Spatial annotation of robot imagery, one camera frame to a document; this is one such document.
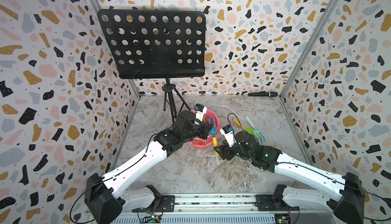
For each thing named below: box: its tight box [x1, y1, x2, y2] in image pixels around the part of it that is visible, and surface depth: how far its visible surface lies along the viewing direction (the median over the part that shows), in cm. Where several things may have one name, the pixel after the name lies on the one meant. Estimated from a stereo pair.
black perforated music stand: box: [97, 9, 206, 120], surface depth 71 cm
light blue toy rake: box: [244, 115, 267, 144], surface depth 102 cm
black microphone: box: [248, 91, 278, 97], surface depth 127 cm
